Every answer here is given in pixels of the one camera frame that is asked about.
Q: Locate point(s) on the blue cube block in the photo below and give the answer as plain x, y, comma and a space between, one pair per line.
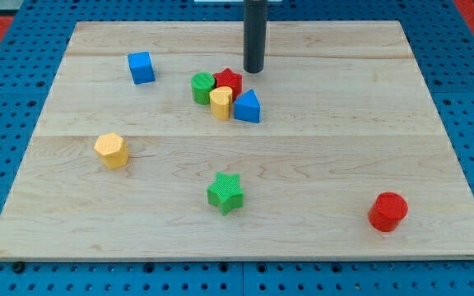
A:
141, 68

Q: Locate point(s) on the blue triangle block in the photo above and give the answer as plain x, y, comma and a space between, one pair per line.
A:
247, 107

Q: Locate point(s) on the green star block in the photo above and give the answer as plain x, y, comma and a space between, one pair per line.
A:
226, 193

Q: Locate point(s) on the yellow heart block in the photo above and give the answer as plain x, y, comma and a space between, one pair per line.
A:
220, 100

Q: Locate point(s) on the red star block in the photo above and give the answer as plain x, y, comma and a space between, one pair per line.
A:
231, 79

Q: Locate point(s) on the green cylinder block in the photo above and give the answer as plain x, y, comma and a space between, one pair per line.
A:
202, 83

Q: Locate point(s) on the light wooden board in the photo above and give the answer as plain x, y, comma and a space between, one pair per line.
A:
346, 115

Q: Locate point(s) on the yellow hexagon block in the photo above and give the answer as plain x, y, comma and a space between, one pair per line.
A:
111, 150

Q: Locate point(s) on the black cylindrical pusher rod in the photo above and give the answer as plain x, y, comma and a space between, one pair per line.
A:
255, 28

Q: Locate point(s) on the red cylinder block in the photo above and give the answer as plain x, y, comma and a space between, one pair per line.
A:
388, 211

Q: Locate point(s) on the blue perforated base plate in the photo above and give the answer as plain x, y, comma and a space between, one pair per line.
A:
441, 38

